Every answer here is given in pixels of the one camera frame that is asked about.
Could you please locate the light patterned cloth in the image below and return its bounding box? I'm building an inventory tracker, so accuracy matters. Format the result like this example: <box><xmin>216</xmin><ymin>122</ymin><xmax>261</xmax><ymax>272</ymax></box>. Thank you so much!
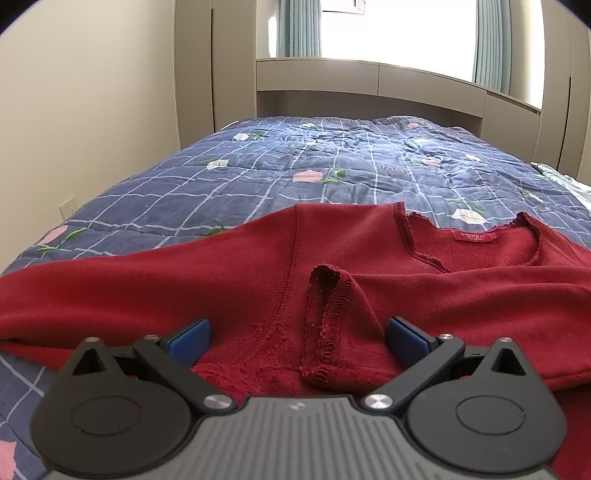
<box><xmin>530</xmin><ymin>161</ymin><xmax>591</xmax><ymax>207</ymax></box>

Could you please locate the red knit sweater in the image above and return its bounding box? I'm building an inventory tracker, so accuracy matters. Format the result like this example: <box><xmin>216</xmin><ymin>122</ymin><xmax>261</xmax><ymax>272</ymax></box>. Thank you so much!
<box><xmin>0</xmin><ymin>201</ymin><xmax>591</xmax><ymax>398</ymax></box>

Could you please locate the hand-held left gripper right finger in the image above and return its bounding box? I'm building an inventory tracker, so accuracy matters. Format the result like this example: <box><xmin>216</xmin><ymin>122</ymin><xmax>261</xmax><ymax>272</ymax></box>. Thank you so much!
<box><xmin>361</xmin><ymin>316</ymin><xmax>537</xmax><ymax>412</ymax></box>

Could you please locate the blue checked floral quilt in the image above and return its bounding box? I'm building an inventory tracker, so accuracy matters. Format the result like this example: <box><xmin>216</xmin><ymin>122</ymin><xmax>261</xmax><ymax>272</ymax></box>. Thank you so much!
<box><xmin>0</xmin><ymin>115</ymin><xmax>591</xmax><ymax>480</ymax></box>

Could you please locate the beige headboard cabinet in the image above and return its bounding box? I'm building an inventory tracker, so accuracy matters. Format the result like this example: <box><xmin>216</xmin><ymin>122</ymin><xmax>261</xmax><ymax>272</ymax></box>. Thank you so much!
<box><xmin>255</xmin><ymin>58</ymin><xmax>542</xmax><ymax>140</ymax></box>

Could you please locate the beige tall wardrobe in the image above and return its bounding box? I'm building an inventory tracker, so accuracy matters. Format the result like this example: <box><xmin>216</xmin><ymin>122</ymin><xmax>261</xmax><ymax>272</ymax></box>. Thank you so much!
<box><xmin>174</xmin><ymin>0</ymin><xmax>258</xmax><ymax>149</ymax></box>
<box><xmin>534</xmin><ymin>0</ymin><xmax>591</xmax><ymax>182</ymax></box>

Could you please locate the bright window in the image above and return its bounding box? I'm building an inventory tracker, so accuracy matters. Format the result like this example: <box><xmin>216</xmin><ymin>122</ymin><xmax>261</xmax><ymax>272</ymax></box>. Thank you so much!
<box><xmin>320</xmin><ymin>0</ymin><xmax>479</xmax><ymax>75</ymax></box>

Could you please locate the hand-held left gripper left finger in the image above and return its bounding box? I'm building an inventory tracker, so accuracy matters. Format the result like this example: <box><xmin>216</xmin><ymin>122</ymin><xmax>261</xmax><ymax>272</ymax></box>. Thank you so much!
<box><xmin>61</xmin><ymin>317</ymin><xmax>235</xmax><ymax>414</ymax></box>

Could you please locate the teal curtain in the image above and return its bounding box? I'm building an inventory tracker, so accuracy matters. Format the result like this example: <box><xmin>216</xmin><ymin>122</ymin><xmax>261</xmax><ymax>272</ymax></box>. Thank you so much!
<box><xmin>474</xmin><ymin>0</ymin><xmax>514</xmax><ymax>93</ymax></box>
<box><xmin>276</xmin><ymin>0</ymin><xmax>322</xmax><ymax>59</ymax></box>

